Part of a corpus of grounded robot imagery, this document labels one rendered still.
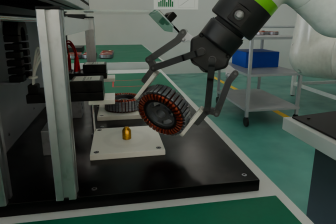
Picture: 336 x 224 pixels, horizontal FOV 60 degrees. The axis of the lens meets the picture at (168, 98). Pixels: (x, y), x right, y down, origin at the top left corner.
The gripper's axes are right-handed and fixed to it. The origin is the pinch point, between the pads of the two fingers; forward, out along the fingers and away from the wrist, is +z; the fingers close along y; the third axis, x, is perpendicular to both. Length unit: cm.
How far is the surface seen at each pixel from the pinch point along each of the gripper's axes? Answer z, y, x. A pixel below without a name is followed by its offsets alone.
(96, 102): 6.9, -11.6, -3.3
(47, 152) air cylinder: 20.4, -13.1, -7.6
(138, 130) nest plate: 10.9, -1.6, 6.9
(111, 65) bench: 51, -51, 146
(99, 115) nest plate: 19.2, -13.0, 15.9
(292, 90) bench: -8, 128, 386
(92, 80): 3.7, -14.8, -3.4
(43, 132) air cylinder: 17.1, -15.9, -7.7
